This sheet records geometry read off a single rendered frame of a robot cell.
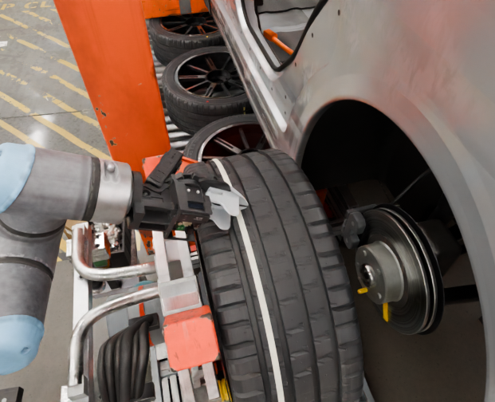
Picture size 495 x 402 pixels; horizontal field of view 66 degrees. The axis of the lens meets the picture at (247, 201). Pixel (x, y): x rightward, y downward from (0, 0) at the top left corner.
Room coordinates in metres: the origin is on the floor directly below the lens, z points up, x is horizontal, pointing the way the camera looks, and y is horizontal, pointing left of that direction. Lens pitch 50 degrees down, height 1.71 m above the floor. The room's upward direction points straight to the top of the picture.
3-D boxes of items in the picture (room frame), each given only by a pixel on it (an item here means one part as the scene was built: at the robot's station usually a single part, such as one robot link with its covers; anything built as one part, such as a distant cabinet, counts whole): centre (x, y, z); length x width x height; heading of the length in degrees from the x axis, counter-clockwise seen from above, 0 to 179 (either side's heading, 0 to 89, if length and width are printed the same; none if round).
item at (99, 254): (0.51, 0.39, 0.93); 0.09 x 0.05 x 0.05; 105
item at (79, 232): (0.46, 0.29, 1.03); 0.19 x 0.18 x 0.11; 105
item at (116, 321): (0.38, 0.21, 0.85); 0.21 x 0.14 x 0.14; 105
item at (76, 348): (0.27, 0.23, 1.03); 0.19 x 0.18 x 0.11; 105
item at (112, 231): (0.82, 0.52, 0.51); 0.20 x 0.14 x 0.13; 11
